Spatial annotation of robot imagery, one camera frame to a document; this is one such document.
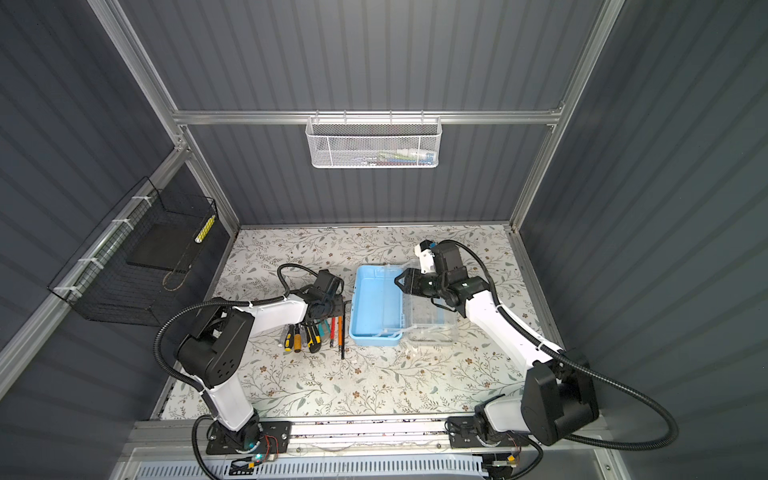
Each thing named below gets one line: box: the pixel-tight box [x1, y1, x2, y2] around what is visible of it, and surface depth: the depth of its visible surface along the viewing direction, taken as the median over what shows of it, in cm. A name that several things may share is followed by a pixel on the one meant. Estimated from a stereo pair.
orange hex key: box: [337, 316, 343, 350], surface depth 93 cm
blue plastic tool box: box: [349, 263, 458, 347], surface depth 93 cm
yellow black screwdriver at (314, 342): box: [305, 323, 322, 353], surface depth 91 cm
